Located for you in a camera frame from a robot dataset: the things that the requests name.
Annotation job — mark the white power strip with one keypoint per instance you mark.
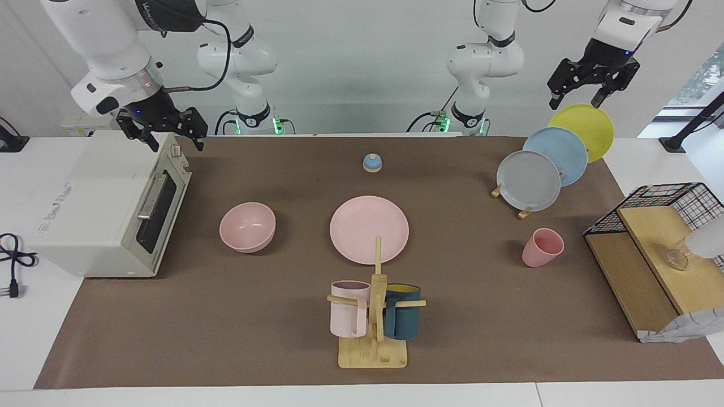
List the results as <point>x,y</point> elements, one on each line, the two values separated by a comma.
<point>76,127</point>

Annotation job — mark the black stand with clamp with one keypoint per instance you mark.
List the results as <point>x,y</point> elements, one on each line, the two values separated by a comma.
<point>673,144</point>

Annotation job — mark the black clamp base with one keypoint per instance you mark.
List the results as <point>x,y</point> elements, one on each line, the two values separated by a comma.
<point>11,144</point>

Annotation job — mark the white translucent object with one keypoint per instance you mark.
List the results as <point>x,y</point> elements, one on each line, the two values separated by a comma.
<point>707,240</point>

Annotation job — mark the dark teal mug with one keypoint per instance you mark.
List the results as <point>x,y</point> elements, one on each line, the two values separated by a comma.
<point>404,319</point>

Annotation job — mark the beige toaster oven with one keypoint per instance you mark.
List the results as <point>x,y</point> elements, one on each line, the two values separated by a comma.
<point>90,203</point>

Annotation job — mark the brown table mat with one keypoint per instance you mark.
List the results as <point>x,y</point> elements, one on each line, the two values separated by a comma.
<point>481,339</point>

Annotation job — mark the pale pink mug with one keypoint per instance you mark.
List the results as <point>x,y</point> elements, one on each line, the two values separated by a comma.
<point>346,316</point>

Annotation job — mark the wooden plate rack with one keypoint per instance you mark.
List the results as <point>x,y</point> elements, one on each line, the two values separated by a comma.
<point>525,213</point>

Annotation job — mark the light blue plate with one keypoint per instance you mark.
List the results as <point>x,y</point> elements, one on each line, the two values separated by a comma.
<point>565,152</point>

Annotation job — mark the yellow plate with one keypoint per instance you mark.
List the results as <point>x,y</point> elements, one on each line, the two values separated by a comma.
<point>594,127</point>

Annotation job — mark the pink plate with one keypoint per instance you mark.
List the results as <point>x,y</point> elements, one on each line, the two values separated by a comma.
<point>362,226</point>

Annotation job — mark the grey plate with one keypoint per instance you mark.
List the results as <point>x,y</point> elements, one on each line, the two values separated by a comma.
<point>529,181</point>

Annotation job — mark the wooden mug tree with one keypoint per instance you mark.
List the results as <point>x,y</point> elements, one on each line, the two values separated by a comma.
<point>373,356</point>

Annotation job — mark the pink bowl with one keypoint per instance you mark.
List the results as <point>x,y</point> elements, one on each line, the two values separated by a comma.
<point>247,229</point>

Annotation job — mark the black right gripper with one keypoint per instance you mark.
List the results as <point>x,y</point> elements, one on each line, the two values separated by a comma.
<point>150,110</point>

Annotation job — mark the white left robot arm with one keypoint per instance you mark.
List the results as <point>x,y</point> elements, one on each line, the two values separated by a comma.
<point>481,62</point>

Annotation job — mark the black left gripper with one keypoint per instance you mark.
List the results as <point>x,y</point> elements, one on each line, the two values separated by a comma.
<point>605,56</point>

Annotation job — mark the pink cup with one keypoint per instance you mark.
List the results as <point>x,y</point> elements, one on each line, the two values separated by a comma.
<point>537,254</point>

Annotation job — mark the clear glass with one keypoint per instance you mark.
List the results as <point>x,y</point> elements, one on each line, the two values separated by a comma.
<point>676,260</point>

